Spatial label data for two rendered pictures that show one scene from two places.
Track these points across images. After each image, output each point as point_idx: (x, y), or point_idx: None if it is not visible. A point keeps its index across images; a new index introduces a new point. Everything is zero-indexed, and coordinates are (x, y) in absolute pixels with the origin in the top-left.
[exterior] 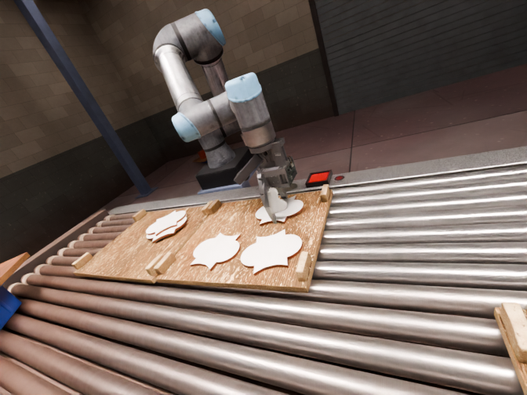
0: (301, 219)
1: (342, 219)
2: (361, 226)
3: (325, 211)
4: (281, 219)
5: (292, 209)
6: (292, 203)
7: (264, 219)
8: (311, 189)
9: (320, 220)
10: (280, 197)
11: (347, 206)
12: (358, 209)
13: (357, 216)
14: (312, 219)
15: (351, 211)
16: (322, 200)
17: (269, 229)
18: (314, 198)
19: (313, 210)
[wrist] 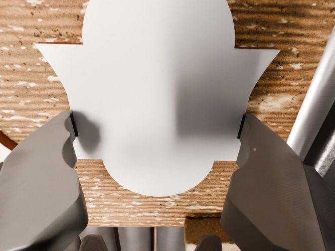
0: (105, 186)
1: (131, 233)
2: (120, 245)
3: (143, 225)
4: (76, 146)
5: (141, 169)
6: (188, 160)
7: (80, 62)
8: (323, 154)
9: (103, 222)
10: (294, 70)
11: (177, 237)
12: (164, 247)
13: (140, 247)
14: (106, 208)
15: (161, 237)
16: (184, 228)
17: (38, 95)
18: (218, 197)
19: (151, 204)
